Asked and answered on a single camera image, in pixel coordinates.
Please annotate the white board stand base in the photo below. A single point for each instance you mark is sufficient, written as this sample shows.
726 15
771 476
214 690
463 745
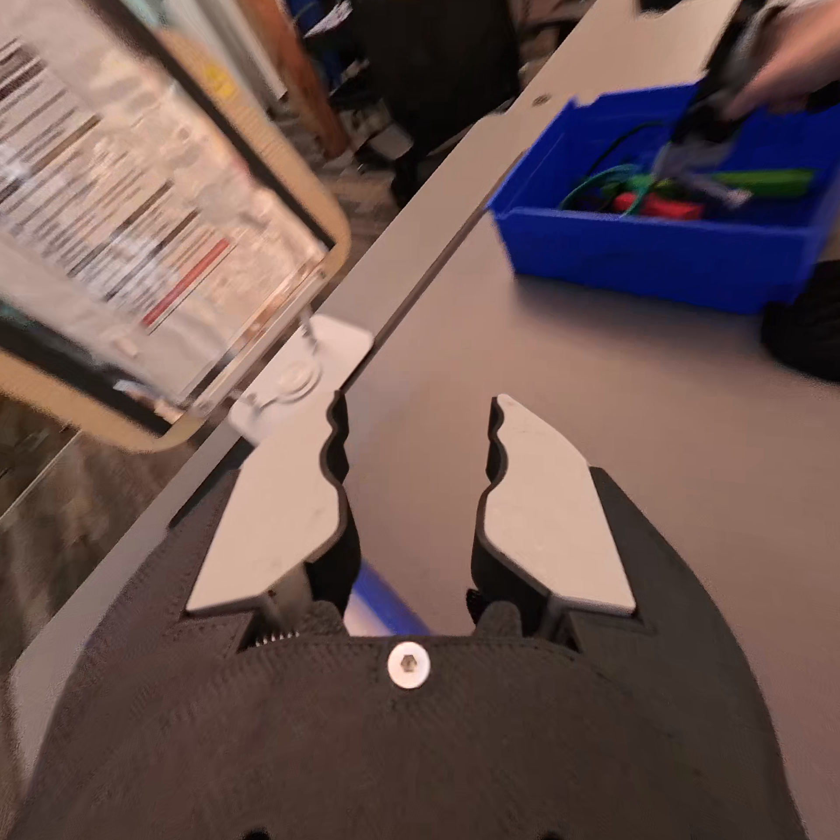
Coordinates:
341 348

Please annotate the blue plastic bin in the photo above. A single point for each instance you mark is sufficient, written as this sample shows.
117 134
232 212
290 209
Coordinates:
387 610
623 262

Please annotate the blue striped jacket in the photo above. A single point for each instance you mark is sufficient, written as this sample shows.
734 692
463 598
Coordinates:
328 59

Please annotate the person's right hand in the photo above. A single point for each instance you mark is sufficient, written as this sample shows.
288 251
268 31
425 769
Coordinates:
800 52

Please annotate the person's dark clothing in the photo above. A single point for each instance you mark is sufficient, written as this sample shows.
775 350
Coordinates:
807 328

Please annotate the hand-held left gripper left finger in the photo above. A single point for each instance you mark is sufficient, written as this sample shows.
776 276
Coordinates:
275 525

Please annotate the red item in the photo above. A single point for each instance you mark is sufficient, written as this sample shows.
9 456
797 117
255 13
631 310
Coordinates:
663 208

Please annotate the black framed instruction board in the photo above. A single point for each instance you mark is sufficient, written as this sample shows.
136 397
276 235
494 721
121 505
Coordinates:
131 197

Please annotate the black office chair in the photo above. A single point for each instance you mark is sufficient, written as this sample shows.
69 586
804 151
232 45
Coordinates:
446 65

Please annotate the wooden support post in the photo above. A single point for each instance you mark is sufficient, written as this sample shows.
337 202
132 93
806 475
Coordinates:
295 72

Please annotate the green bar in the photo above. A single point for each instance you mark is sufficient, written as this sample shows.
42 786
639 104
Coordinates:
774 182

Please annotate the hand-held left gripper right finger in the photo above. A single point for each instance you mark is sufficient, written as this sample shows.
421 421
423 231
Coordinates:
551 525

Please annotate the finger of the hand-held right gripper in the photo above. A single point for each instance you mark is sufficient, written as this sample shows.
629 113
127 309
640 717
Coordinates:
689 164

